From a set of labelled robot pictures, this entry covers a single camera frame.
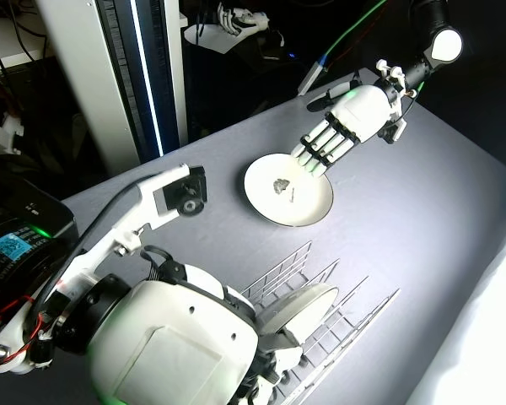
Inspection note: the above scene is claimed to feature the white printed bracket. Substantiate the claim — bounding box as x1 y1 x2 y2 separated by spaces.
0 112 25 156

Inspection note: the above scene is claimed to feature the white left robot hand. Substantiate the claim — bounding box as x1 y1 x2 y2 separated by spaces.
290 82 396 176

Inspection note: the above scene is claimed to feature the white plate with ink print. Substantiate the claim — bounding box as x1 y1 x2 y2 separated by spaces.
243 152 335 229
261 283 342 345

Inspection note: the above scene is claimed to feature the spare white robot hand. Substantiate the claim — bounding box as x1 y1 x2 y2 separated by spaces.
216 2 272 34

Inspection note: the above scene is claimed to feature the green cable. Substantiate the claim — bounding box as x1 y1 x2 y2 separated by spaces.
322 0 388 61

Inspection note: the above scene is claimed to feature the grey table cloth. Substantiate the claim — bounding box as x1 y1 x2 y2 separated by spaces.
0 69 506 405

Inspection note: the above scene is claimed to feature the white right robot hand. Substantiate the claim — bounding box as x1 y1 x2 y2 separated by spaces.
86 245 305 405

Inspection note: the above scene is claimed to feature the white sheet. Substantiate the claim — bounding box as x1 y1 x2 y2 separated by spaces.
404 219 506 405

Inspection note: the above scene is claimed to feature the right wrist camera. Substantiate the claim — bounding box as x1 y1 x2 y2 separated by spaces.
163 165 207 217

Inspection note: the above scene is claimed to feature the metal wire dish rack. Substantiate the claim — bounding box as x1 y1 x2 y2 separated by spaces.
239 240 401 405

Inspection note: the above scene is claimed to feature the grey connector box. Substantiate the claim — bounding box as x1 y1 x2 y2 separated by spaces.
297 61 331 97

